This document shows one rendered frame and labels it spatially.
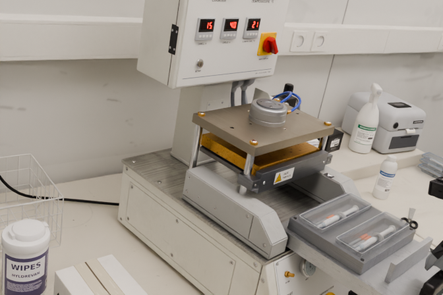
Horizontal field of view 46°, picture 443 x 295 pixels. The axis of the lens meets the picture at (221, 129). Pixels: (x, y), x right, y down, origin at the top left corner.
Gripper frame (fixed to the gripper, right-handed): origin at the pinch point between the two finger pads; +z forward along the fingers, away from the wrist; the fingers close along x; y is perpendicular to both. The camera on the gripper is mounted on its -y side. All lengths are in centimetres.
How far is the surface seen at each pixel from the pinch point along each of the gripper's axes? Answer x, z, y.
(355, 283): -11.0, 6.7, -4.7
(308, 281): -5.6, 19.8, -12.0
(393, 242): 1.2, 3.3, -6.4
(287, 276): -12.4, 16.9, -14.1
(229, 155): -10.3, 10.0, -39.8
